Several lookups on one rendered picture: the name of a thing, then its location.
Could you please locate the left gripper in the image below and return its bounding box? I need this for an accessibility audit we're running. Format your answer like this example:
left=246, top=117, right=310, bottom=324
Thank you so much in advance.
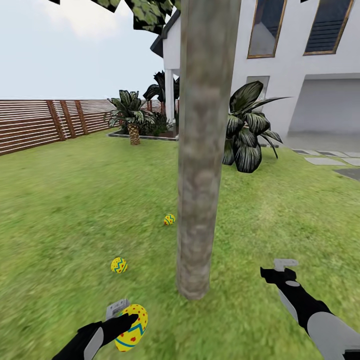
left=105, top=313, right=139, bottom=343

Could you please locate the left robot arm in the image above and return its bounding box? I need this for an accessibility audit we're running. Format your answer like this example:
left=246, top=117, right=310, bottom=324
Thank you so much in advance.
left=52, top=298, right=139, bottom=360

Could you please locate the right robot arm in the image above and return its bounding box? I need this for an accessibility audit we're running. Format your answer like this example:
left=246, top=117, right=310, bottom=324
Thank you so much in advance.
left=260, top=258, right=360, bottom=360

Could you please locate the easter egg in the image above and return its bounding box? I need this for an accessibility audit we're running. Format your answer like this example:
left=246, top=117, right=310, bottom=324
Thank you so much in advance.
left=115, top=304, right=149, bottom=352
left=111, top=257, right=128, bottom=274
left=164, top=214, right=175, bottom=225

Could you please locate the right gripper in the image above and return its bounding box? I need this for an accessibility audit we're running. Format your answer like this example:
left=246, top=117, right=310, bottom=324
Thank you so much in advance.
left=260, top=267, right=296, bottom=285

